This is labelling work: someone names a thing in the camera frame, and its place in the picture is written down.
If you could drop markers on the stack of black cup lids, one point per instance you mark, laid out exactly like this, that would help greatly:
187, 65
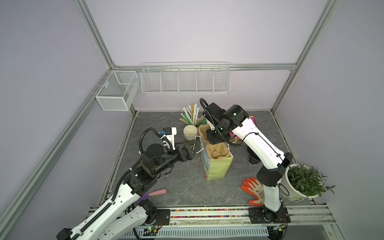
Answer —
253, 158

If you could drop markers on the brown pulp cup carrier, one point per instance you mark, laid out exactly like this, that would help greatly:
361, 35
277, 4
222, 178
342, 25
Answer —
215, 152

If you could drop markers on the long white wire shelf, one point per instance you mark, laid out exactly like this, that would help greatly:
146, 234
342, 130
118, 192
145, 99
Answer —
186, 78

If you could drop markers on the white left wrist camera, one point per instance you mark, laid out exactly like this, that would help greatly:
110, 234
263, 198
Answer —
168, 137

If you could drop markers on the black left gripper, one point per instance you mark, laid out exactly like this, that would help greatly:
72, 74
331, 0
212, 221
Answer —
184, 157

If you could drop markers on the potted green plant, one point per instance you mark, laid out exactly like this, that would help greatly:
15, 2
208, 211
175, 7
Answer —
300, 182

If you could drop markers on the green white paper bag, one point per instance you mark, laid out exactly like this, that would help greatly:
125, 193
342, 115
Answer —
214, 169

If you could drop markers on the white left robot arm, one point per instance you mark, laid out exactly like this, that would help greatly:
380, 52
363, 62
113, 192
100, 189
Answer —
158, 154

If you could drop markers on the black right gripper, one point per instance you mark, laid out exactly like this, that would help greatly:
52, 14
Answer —
211, 139

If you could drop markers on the paper cups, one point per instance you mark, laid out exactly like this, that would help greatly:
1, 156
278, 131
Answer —
190, 132

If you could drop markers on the orange white work glove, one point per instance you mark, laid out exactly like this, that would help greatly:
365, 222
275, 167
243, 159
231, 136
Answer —
254, 188

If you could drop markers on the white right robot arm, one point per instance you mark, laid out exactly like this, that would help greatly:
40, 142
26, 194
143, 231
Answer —
237, 121

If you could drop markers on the small white wire basket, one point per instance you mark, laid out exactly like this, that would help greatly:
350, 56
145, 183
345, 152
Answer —
118, 91

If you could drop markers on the bundle of wrapped straws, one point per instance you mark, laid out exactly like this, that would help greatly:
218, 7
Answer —
190, 115

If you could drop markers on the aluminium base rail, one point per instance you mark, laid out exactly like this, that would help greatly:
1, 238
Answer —
232, 222

